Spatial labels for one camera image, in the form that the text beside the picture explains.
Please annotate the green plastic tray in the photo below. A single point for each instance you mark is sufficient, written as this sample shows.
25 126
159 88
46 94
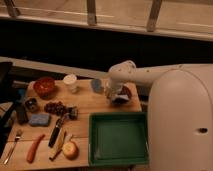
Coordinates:
118 138

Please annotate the orange carrot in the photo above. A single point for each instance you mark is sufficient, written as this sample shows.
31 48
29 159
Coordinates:
32 151

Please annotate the light blue towel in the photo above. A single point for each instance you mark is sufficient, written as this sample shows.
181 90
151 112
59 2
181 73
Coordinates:
121 99

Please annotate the red yellow apple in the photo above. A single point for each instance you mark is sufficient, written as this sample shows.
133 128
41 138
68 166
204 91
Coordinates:
70 150

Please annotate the bunch of dark grapes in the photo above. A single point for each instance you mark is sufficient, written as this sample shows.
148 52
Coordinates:
57 108

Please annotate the black handled knife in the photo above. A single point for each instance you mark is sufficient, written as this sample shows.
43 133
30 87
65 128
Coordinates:
55 132

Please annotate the blue sponge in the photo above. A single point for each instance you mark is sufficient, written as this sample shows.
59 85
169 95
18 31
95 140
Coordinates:
39 120

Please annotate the red bowl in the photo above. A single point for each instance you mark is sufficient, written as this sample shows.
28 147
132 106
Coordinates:
44 86

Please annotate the purple bowl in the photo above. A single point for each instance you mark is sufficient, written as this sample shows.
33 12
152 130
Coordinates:
125 91

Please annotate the white paper cup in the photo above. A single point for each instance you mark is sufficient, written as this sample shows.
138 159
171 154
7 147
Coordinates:
71 82

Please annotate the small blue cup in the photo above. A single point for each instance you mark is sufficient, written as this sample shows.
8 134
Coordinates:
96 85

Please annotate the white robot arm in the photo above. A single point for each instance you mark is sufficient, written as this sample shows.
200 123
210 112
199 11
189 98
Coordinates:
180 112

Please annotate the dark small jar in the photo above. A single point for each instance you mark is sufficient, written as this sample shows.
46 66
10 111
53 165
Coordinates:
73 112

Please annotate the silver fork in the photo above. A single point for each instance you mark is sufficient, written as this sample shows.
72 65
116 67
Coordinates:
17 138

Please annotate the small metal tin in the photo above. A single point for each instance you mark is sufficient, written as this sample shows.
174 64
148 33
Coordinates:
32 105

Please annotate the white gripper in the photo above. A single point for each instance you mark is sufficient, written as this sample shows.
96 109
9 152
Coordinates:
112 89

